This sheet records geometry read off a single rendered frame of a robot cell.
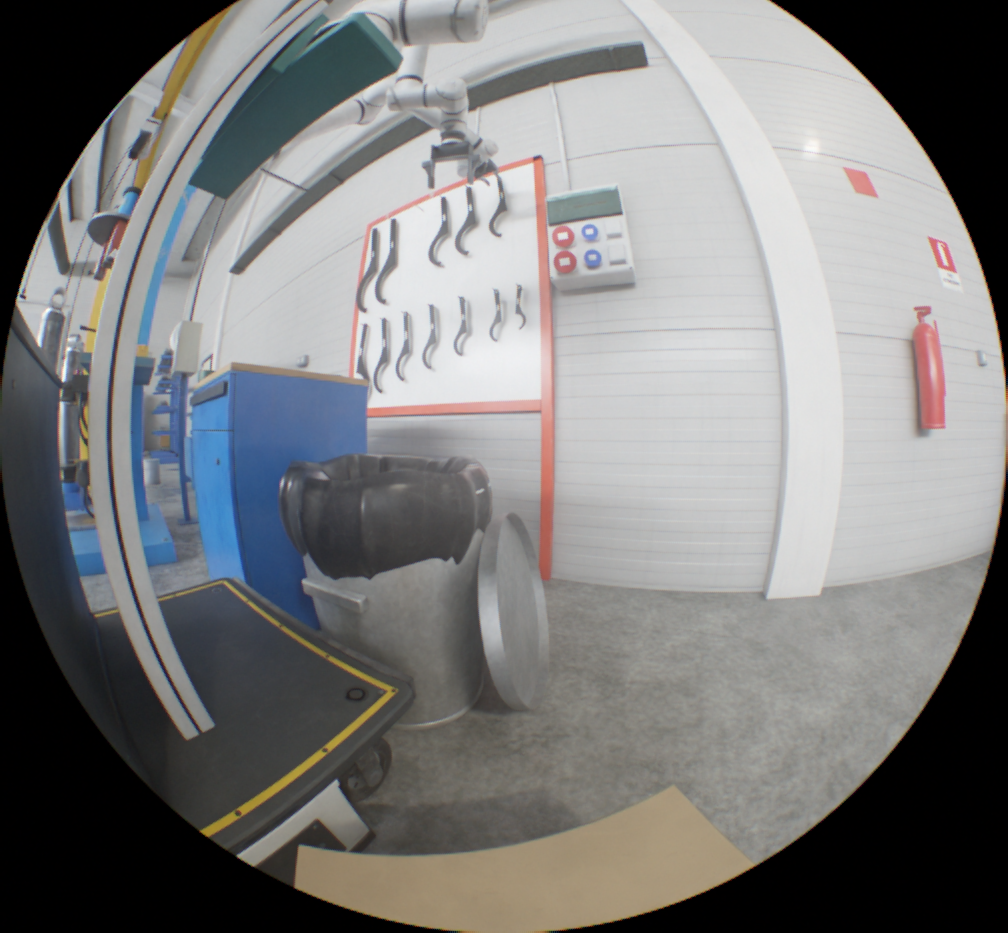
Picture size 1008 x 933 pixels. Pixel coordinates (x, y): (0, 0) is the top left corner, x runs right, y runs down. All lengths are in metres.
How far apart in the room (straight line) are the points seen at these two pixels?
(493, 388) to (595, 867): 1.68
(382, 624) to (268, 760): 0.36
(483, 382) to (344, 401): 0.74
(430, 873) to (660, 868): 0.23
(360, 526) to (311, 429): 0.67
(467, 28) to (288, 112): 0.42
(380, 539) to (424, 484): 0.12
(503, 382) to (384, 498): 1.16
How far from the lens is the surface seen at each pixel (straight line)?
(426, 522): 0.59
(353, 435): 1.30
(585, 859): 0.47
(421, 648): 0.74
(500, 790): 0.84
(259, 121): 0.92
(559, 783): 0.85
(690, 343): 1.53
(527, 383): 1.58
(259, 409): 1.11
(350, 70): 0.78
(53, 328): 2.90
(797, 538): 1.62
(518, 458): 1.62
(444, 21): 0.90
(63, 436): 4.15
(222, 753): 0.58
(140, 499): 2.76
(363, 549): 0.59
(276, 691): 0.65
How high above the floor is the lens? 0.75
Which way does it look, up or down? level
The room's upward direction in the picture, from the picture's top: straight up
